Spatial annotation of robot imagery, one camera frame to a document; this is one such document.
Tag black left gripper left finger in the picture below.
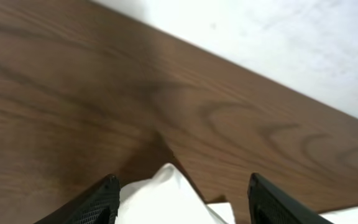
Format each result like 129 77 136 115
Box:
35 174 121 224

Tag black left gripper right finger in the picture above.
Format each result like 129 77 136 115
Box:
247 173 333 224

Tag white t-shirt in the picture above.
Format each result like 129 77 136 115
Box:
116 164 358 224

